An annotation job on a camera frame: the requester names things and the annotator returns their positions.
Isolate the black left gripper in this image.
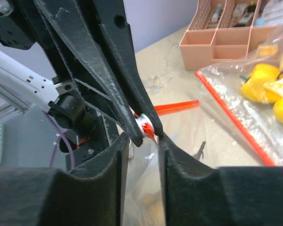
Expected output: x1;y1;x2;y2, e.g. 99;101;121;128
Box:
14;0;165;165

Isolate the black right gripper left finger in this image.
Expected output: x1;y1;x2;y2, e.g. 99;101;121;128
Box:
0;133;129;226

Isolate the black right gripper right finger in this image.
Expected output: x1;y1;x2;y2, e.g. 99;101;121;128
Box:
158;135;283;226

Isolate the clear zip bag brown food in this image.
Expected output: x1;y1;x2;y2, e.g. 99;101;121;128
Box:
122;100;208;226

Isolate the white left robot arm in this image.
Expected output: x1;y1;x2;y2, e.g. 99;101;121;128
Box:
0;0;163;145

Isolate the fake brown grape bunch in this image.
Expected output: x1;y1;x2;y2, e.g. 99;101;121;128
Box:
140;193;165;226

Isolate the clear zip bag yellow food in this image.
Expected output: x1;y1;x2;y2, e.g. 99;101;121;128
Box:
196;25;283;166

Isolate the yellow fake pepper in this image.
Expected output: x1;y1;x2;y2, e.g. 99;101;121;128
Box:
240;64;281;104

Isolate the yellow fake food wedge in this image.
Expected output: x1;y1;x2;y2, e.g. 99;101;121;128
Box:
257;42;279;57

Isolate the small clear vial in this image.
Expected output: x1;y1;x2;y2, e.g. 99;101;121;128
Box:
211;4;223;23

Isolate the pink plastic file organizer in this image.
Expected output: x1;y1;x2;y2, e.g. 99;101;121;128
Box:
179;0;283;71

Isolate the white blue cap tube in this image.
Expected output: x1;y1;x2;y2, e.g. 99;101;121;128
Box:
253;0;283;26

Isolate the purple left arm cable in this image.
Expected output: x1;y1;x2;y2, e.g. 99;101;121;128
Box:
43;112;76;171

